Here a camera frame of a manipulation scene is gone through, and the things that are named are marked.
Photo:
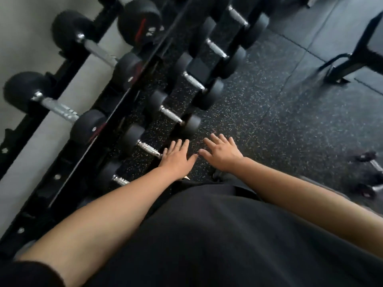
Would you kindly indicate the black metal bench frame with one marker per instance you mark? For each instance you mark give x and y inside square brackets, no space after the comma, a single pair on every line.
[359,58]

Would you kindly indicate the person's right hand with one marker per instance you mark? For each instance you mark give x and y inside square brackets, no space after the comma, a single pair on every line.
[225,155]

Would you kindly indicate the row of medium black dumbbells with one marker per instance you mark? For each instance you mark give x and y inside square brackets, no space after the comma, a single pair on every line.
[209,94]

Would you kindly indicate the person's left thumb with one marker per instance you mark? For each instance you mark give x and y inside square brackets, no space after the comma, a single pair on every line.
[192,160]

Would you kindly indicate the person's left forearm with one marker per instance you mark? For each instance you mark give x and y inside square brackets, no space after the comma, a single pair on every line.
[101,221]

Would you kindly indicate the person's black shirt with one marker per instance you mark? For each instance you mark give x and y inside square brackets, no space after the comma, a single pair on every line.
[215,242]

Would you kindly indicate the person's right middle finger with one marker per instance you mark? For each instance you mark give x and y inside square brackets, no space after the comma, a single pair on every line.
[216,138]

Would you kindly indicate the person's left middle finger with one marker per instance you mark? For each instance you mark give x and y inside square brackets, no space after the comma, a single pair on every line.
[178,144]

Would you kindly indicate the small black dumbbell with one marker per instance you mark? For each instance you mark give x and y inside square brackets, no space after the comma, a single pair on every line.
[366,156]
[367,190]

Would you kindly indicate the person's right forearm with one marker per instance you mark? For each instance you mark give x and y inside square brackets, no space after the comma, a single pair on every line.
[299,197]

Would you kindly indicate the large black dumbbell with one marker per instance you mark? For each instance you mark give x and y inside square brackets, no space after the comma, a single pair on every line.
[139,22]
[24,89]
[127,70]

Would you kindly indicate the person's right little finger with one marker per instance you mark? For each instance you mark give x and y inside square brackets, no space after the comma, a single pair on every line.
[232,141]

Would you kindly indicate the person's right thumb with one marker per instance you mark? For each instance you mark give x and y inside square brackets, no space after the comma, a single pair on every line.
[205,154]

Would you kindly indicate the black metal dumbbell rack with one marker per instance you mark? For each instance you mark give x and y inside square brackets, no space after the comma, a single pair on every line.
[74,164]

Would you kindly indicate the person's left little finger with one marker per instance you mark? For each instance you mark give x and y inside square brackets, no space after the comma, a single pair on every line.
[164,152]

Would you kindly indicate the person's left hand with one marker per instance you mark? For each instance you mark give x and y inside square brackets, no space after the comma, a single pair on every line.
[175,162]

